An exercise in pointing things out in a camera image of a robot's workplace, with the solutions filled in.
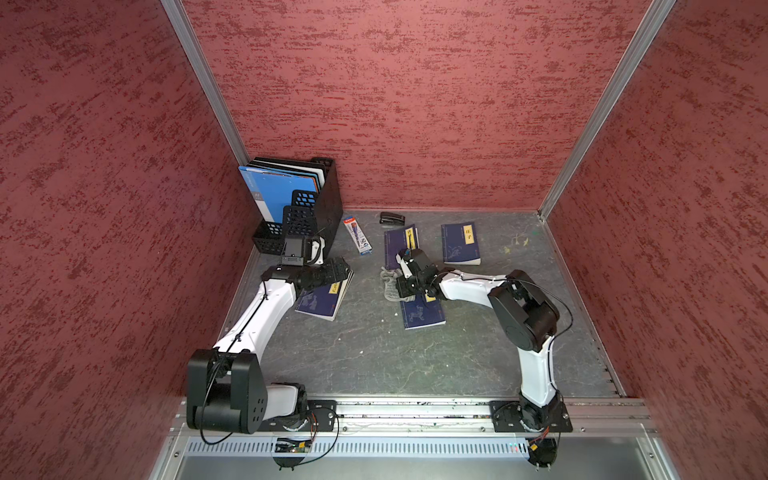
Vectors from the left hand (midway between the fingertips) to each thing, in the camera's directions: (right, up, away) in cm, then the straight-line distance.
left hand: (337, 277), depth 86 cm
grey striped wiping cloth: (+16, -1, +8) cm, 18 cm away
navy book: (-5, -9, +7) cm, 12 cm away
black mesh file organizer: (-7, +19, +1) cm, 20 cm away
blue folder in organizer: (-21, +26, +7) cm, 35 cm away
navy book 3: (+42, +9, +25) cm, 49 cm away
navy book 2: (+19, +11, +26) cm, 34 cm away
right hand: (+19, -5, +13) cm, 24 cm away
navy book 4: (+26, -12, +6) cm, 29 cm away
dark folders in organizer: (-14, +34, +4) cm, 37 cm away
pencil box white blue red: (+5, +10, +24) cm, 27 cm away
